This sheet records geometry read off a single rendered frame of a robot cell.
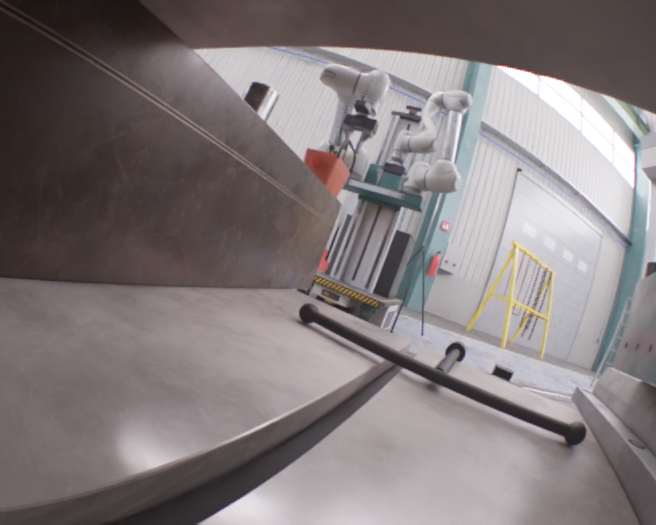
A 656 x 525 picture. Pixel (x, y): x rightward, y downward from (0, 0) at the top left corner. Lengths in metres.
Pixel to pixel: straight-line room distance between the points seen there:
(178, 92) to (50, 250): 0.28
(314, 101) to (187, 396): 8.15
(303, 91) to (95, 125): 8.10
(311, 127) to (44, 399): 7.86
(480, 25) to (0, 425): 0.62
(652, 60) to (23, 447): 0.68
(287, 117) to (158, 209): 7.64
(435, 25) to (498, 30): 0.10
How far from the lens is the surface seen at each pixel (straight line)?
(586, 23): 0.46
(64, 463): 0.20
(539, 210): 10.36
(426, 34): 0.52
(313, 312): 0.63
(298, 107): 8.19
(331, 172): 1.06
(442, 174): 1.94
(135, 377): 0.28
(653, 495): 0.48
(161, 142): 0.47
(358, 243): 2.23
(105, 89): 0.42
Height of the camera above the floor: 0.47
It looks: 1 degrees down
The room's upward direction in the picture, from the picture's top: 21 degrees clockwise
